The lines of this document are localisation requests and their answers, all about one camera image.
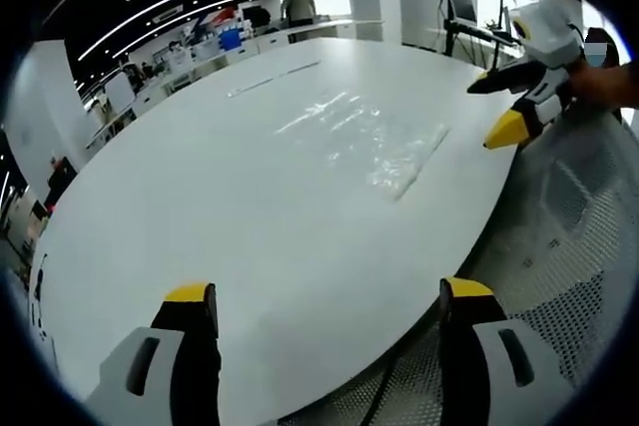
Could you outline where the person's right hand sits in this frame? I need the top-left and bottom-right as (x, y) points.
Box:
(567, 64), (613, 109)

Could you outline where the clear plastic strip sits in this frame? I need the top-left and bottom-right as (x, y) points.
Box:
(227, 60), (321, 98)

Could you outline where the white counter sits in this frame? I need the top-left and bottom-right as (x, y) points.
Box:
(249, 18), (386, 47)

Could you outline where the clear resealable plastic bag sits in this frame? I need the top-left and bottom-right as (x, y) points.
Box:
(273, 90), (451, 204)

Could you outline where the white board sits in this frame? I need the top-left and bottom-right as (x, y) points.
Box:
(103, 71), (137, 116)

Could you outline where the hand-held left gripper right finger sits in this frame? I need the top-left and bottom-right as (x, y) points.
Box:
(438, 275), (575, 426)

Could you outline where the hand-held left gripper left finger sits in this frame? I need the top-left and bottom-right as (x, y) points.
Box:
(84, 281), (223, 426)

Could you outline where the blue storage box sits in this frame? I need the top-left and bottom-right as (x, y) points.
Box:
(218, 28), (242, 52)

